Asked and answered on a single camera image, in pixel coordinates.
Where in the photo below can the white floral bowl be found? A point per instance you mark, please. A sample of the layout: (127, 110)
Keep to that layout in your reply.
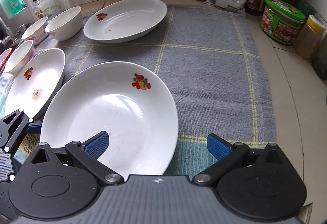
(36, 32)
(20, 57)

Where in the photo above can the light blue towel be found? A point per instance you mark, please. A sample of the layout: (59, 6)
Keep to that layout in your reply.
(6, 82)

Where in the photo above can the green lidded jar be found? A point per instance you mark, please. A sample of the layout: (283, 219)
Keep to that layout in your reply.
(281, 21)

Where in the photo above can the grey checked cloth mat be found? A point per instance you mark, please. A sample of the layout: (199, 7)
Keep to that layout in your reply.
(210, 63)

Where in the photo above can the plain white bowl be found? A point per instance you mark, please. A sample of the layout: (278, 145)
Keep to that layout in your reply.
(66, 25)

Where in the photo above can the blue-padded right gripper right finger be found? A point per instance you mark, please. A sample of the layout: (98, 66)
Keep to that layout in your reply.
(229, 157)

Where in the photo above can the clear glass jar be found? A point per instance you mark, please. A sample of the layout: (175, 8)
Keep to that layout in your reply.
(49, 8)

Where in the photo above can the white fruit-print plate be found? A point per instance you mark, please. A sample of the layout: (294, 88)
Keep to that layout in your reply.
(130, 103)
(37, 83)
(125, 21)

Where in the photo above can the white floral bowl near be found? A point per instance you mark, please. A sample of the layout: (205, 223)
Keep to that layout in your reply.
(20, 57)

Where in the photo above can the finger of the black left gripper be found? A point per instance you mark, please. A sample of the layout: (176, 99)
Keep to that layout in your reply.
(14, 127)

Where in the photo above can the white floral bowl far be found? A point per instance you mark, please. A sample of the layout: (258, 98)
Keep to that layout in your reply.
(36, 32)

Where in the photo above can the yellow lidded spice jar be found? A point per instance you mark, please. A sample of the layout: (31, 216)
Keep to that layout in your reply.
(308, 40)

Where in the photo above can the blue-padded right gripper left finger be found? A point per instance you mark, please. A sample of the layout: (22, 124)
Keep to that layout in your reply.
(85, 155)

